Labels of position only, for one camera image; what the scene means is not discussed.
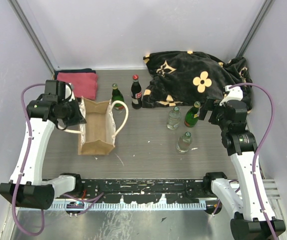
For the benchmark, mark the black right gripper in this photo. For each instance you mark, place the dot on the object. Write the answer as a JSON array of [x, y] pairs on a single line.
[[216, 107]]

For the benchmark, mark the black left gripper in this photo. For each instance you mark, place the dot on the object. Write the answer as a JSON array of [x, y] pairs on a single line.
[[78, 118]]

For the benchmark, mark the brown canvas bag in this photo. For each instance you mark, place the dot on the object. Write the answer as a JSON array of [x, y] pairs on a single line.
[[98, 135]]

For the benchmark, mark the cola glass bottle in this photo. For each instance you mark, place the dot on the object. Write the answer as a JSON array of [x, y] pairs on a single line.
[[136, 93]]

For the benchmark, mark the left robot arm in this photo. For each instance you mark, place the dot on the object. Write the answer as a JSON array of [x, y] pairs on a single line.
[[55, 108]]

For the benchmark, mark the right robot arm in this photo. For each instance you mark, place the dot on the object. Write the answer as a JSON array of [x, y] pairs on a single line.
[[251, 215]]

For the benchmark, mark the green bottle right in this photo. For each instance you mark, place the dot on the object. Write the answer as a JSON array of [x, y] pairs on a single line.
[[192, 116]]

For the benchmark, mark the green bottle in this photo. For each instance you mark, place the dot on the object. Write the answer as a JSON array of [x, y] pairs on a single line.
[[117, 96], [192, 116]]

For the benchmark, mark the clear bottle upper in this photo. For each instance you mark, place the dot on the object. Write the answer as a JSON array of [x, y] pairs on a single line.
[[174, 117]]

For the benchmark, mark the clear bottle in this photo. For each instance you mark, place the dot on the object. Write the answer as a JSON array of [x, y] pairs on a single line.
[[184, 142], [174, 117]]

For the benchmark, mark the red folded cloth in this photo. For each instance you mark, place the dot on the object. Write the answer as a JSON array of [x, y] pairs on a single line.
[[86, 82]]

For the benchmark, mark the clear bottle lower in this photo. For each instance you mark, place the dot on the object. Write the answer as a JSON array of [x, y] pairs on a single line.
[[184, 142]]

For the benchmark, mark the black floral blanket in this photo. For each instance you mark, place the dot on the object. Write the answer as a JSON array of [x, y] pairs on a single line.
[[180, 78]]

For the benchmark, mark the dark blue folded cloth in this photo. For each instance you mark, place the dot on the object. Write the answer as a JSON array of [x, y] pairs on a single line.
[[66, 71]]

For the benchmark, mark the green bottle left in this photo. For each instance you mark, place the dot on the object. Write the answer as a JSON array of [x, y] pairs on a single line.
[[117, 96]]

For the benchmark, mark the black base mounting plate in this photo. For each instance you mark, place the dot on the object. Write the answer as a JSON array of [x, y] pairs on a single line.
[[144, 191]]

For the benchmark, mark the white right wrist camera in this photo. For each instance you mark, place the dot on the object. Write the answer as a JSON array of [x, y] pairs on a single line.
[[231, 93]]

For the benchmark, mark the white cable duct strip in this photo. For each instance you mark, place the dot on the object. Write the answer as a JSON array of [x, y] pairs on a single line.
[[159, 206]]

